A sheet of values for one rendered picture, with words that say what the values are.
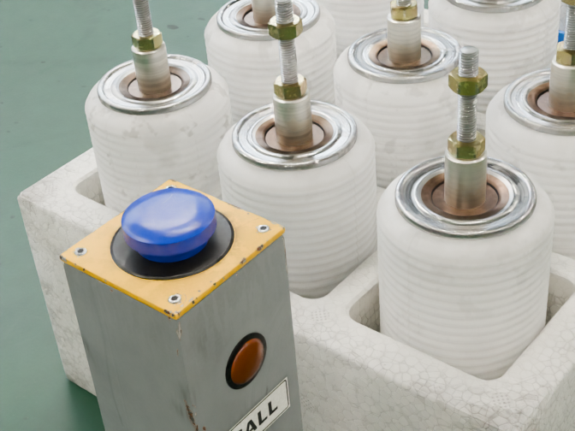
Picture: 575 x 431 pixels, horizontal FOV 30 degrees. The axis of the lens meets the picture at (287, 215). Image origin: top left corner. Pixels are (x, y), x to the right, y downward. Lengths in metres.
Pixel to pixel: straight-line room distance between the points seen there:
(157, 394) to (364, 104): 0.29
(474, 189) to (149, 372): 0.21
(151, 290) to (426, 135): 0.31
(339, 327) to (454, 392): 0.08
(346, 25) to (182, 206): 0.42
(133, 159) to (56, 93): 0.58
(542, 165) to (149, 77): 0.25
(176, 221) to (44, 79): 0.87
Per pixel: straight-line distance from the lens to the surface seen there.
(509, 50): 0.79
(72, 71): 1.31
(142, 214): 0.46
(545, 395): 0.58
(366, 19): 0.85
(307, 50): 0.76
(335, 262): 0.65
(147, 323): 0.45
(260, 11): 0.78
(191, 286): 0.44
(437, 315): 0.58
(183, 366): 0.45
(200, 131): 0.69
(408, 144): 0.71
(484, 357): 0.60
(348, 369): 0.60
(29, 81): 1.31
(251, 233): 0.46
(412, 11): 0.71
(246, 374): 0.48
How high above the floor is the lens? 0.59
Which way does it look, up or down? 36 degrees down
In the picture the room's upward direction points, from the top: 5 degrees counter-clockwise
